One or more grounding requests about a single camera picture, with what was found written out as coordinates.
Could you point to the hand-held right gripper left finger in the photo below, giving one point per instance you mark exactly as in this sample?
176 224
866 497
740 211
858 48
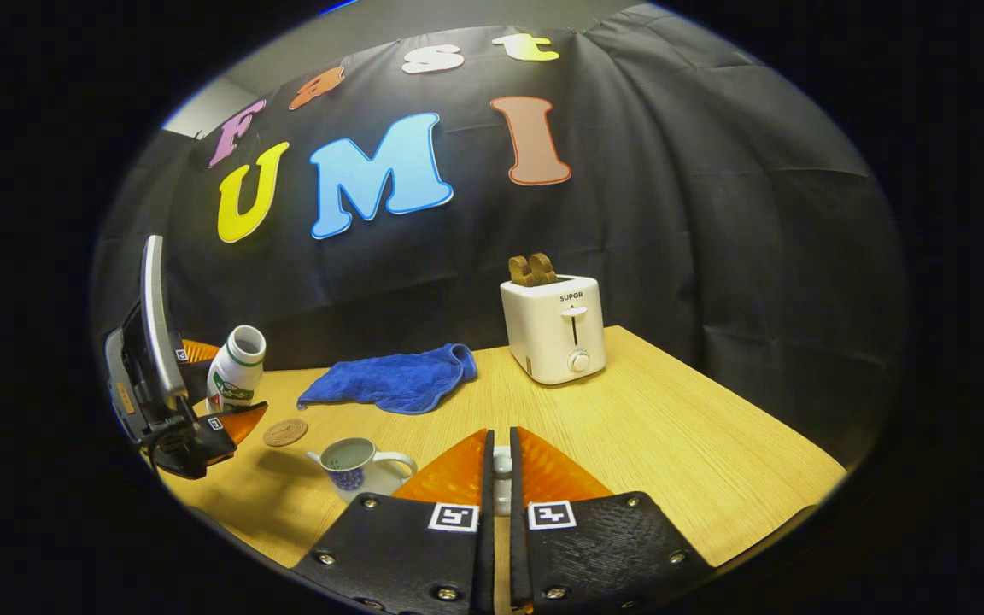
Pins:
487 512

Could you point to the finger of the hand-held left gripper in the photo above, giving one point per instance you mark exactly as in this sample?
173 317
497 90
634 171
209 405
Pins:
193 376
202 444

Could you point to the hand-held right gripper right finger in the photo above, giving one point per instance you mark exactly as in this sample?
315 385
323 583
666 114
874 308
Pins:
518 547

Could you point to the white water bottle green label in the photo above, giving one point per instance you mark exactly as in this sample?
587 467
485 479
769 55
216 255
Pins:
231 376

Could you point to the white teacup lid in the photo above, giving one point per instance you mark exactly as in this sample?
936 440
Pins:
502 465

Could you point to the round brown coaster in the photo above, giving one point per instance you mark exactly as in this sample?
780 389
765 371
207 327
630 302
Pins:
285 432

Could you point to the white teacup blue pattern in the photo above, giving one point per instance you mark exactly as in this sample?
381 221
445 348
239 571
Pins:
355 478

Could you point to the blue cloth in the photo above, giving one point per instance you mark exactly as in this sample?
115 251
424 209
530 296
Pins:
398 380

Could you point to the white toaster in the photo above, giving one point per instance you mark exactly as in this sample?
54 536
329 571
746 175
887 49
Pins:
552 333

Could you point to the brown toast slice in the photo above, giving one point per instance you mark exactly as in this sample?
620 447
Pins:
543 267
520 272

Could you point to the black backdrop cloth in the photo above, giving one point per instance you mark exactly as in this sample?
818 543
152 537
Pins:
714 213

